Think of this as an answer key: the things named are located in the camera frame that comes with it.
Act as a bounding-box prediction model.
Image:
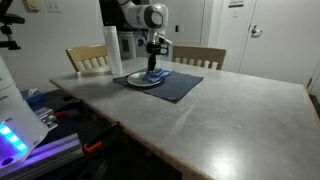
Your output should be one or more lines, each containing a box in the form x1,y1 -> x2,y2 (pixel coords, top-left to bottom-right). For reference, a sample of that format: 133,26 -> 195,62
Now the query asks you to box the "white round plate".
125,70 -> 165,89

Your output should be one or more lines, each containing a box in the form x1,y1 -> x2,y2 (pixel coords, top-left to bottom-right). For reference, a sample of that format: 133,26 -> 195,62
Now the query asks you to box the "dark blue cloth placemat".
112,67 -> 205,104

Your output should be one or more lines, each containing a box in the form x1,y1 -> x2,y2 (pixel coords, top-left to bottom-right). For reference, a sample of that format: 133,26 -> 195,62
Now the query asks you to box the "black camera on mount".
0,11 -> 26,52

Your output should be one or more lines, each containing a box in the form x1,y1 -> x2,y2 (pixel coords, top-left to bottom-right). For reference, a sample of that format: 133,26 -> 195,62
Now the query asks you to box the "blue towel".
142,68 -> 172,85

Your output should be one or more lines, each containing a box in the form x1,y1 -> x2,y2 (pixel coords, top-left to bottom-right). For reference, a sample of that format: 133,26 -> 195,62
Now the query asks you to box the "white kitchen appliance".
117,31 -> 138,62

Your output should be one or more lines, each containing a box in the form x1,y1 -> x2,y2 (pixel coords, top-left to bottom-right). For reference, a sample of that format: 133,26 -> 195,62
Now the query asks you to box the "aluminium frame rail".
0,132 -> 85,180

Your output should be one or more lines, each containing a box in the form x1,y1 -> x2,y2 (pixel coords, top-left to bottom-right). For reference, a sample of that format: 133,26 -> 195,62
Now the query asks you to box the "silver metal bracket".
33,107 -> 59,132

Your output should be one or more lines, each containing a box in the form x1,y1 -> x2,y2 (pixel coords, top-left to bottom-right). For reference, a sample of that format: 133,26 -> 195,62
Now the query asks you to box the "white paper towel roll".
102,25 -> 124,75

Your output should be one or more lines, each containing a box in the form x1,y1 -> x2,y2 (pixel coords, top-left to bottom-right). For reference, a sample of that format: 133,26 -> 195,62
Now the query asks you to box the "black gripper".
146,41 -> 160,72

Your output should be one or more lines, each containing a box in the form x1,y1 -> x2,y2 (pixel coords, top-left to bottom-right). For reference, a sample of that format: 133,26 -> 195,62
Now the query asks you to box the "white door with lever handle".
238,0 -> 320,87

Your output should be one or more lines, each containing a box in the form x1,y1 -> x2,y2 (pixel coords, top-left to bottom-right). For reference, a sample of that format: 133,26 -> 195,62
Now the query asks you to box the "silver lever door handle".
250,24 -> 264,38

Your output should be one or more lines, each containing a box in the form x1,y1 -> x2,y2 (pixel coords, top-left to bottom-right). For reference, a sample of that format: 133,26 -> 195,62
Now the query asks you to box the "blue tissue box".
20,87 -> 46,108

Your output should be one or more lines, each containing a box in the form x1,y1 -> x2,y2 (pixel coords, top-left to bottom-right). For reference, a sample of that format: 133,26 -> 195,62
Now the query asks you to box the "orange handled black clamp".
53,98 -> 84,120
82,120 -> 122,157

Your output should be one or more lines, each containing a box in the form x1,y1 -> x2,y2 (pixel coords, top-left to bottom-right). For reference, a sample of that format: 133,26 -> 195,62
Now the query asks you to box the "light wooden slatted chair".
171,45 -> 228,71
65,44 -> 111,73

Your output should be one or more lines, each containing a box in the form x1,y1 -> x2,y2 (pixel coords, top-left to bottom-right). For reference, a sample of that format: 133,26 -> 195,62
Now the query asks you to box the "short black cable loop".
158,43 -> 170,57

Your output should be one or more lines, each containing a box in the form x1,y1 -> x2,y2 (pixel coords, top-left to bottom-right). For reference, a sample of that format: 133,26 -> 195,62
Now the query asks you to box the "beige round wall thermostat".
22,0 -> 41,13

